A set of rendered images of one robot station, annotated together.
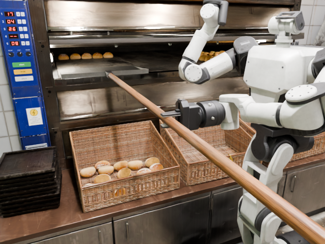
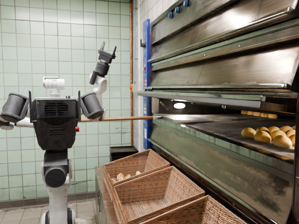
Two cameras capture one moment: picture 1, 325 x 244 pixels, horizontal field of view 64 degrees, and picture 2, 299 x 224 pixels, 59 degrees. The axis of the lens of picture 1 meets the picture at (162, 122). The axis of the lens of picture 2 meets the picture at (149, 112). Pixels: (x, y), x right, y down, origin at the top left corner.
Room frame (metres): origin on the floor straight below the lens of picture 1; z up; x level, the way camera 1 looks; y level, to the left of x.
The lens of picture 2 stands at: (1.81, -2.01, 1.45)
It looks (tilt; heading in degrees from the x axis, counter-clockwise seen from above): 5 degrees down; 96
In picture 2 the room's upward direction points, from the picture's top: straight up
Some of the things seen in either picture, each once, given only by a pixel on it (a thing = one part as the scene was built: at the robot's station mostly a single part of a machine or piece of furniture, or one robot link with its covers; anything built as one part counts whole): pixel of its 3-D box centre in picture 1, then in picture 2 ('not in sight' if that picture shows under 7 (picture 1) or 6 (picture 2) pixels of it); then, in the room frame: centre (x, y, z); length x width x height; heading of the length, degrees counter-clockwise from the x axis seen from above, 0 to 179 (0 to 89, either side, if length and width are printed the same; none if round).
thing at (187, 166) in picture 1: (208, 143); (153, 199); (1.65, -0.32, 0.72); 0.56 x 0.49 x 0.28; 111
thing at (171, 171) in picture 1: (122, 159); (134, 172); (1.42, 0.24, 0.72); 0.56 x 0.49 x 0.28; 113
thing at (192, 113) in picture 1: (195, 115); not in sight; (0.83, -0.11, 1.19); 0.12 x 0.10 x 0.13; 113
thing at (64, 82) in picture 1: (187, 72); (193, 131); (1.91, -0.18, 1.16); 1.80 x 0.06 x 0.04; 113
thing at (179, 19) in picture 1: (190, 16); (190, 75); (1.89, -0.19, 1.54); 1.79 x 0.11 x 0.19; 113
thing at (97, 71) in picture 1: (102, 69); (180, 117); (1.83, 0.42, 1.20); 0.55 x 0.36 x 0.03; 113
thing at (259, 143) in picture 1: (283, 138); (56, 165); (1.09, -0.55, 1.00); 0.28 x 0.13 x 0.18; 113
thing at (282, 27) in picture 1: (284, 28); (55, 86); (1.06, -0.46, 1.47); 0.10 x 0.07 x 0.09; 28
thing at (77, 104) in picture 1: (188, 92); (189, 151); (1.89, -0.19, 1.02); 1.79 x 0.11 x 0.19; 113
